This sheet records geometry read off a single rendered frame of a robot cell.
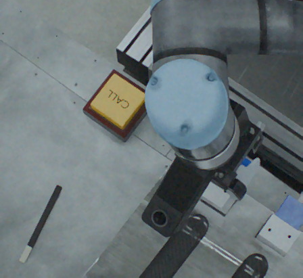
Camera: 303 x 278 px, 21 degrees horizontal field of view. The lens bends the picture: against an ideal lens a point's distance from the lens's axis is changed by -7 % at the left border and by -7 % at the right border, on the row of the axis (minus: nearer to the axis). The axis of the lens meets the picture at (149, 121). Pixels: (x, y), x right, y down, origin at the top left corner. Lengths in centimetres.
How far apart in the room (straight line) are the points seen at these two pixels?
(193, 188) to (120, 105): 34
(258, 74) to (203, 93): 118
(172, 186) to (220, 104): 21
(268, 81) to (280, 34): 112
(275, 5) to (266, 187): 49
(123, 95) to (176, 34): 45
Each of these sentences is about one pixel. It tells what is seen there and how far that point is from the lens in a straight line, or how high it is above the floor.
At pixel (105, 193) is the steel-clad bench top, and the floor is 80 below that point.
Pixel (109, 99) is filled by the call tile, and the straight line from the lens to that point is 126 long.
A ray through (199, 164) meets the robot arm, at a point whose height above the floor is 117.
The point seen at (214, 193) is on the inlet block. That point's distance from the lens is 110.
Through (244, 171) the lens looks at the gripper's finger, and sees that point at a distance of 105.
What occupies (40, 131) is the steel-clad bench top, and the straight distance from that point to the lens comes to 129.
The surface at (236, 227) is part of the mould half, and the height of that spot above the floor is 89.
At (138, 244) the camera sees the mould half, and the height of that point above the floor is 88.
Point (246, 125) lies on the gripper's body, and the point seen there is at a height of 109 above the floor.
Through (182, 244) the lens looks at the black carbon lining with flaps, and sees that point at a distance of 116.
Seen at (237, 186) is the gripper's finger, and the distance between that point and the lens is 100.
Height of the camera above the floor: 203
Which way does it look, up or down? 73 degrees down
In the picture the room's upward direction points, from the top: 3 degrees counter-clockwise
